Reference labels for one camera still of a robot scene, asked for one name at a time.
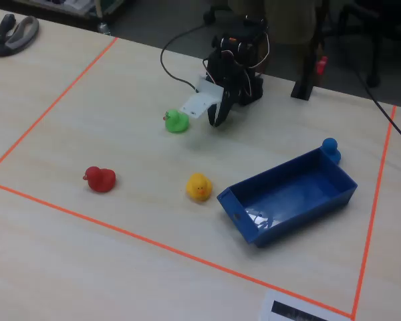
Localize black clamp with red handle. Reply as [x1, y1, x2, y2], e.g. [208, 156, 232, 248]
[289, 0, 329, 100]

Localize yellow rubber duck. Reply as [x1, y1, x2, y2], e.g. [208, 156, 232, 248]
[185, 173, 213, 203]

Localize white paper with black bar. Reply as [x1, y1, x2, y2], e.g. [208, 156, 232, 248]
[259, 290, 352, 321]

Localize black camera cable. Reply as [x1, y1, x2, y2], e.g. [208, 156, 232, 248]
[159, 23, 218, 93]

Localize wooden shelf cart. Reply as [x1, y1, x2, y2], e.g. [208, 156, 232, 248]
[13, 0, 136, 25]

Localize black office chair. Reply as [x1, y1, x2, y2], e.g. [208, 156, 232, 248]
[333, 0, 401, 89]

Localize orange tape line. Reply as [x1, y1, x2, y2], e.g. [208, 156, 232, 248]
[0, 36, 119, 178]
[350, 105, 398, 319]
[0, 180, 354, 318]

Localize white camera box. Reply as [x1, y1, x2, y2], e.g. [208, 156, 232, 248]
[179, 75, 225, 120]

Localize blue plastic box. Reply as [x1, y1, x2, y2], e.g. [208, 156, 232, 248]
[216, 146, 358, 249]

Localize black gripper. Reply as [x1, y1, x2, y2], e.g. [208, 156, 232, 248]
[205, 49, 249, 128]

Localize blue rubber duck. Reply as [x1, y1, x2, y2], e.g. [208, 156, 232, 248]
[321, 137, 342, 165]

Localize grey black handle tool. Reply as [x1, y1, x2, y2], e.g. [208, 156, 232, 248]
[0, 13, 40, 58]

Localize khaki trousers legs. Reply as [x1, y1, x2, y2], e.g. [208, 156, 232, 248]
[227, 0, 321, 45]

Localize red rubber duck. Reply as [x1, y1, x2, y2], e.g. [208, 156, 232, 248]
[83, 166, 117, 193]

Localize green rubber duck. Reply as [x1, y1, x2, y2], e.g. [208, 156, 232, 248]
[162, 109, 190, 134]

